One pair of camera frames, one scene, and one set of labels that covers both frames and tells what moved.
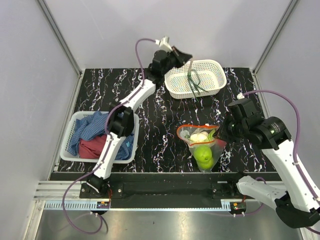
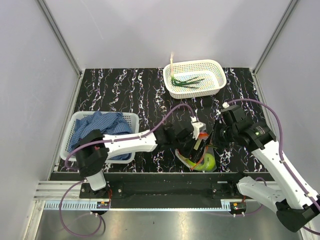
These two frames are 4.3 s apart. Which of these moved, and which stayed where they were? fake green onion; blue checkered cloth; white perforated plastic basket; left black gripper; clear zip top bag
Moved: fake green onion; clear zip top bag; left black gripper
Stayed: white perforated plastic basket; blue checkered cloth
